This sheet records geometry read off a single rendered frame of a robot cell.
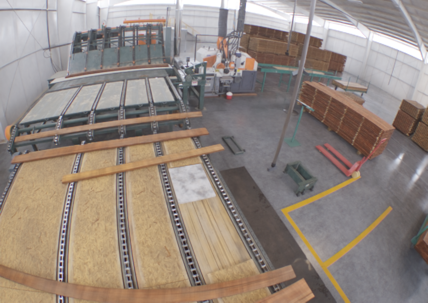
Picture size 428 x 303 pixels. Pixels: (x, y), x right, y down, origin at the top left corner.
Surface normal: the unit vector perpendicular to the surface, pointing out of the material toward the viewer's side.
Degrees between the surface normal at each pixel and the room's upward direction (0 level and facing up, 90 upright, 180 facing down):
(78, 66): 46
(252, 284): 0
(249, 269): 0
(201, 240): 0
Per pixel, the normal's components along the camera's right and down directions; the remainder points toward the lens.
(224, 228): 0.09, -0.82
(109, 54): 0.32, -0.17
